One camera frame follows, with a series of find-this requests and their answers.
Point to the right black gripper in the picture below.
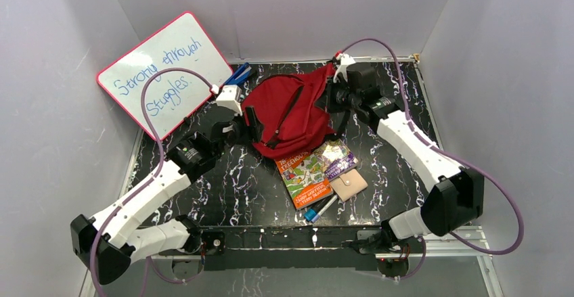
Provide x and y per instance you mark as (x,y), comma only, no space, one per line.
(331,88)

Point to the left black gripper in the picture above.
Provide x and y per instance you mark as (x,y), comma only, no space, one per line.
(250,122)

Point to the red student backpack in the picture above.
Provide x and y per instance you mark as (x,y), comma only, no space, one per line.
(286,106)

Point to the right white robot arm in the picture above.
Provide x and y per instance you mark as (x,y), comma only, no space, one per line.
(455,192)

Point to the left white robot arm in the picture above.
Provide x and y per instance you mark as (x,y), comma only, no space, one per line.
(111,240)

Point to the blue stapler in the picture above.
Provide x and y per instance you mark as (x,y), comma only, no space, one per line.
(240,75)

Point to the orange Treehouse book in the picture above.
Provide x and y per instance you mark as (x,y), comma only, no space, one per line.
(304,179)

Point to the purple Treehouse book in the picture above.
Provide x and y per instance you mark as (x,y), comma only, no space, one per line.
(335,158)

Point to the beige small wallet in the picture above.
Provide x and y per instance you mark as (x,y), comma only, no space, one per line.
(348,184)

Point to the black marker blue cap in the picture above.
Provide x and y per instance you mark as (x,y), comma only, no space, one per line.
(314,205)

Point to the white pen blue cap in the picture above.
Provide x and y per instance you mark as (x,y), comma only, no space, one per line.
(325,209)

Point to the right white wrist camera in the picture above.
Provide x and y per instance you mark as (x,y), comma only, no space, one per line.
(341,62)

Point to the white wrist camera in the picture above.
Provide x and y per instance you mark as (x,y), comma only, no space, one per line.
(229,97)
(341,62)

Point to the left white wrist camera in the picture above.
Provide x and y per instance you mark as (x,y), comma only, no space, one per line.
(229,97)

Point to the white board pink frame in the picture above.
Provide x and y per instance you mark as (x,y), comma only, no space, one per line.
(168,76)

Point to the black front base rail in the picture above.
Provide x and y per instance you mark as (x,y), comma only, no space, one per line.
(296,247)

